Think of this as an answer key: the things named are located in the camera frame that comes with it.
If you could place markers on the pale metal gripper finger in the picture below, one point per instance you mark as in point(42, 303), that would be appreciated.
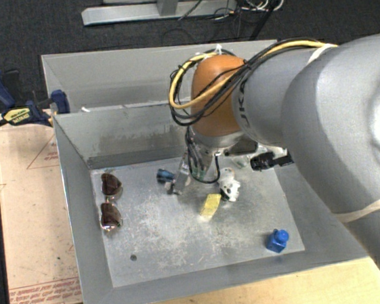
point(182, 180)
point(170, 186)

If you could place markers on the dark blue small cylinder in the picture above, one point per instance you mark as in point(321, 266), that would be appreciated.
point(164, 175)

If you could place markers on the clear glass thing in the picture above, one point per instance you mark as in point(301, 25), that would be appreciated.
point(241, 161)

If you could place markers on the white toy animal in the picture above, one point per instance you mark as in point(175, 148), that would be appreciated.
point(229, 185)

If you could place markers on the yellow sponge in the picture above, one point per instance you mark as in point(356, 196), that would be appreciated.
point(210, 205)

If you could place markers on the grey metal bin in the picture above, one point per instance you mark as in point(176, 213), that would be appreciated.
point(166, 239)

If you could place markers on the brown lens sunglasses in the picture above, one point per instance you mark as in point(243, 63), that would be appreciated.
point(109, 187)

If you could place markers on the brown cardboard board red print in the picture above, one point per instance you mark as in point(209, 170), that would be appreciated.
point(33, 213)

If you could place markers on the black cylinder on white bracket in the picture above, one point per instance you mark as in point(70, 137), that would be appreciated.
point(262, 162)

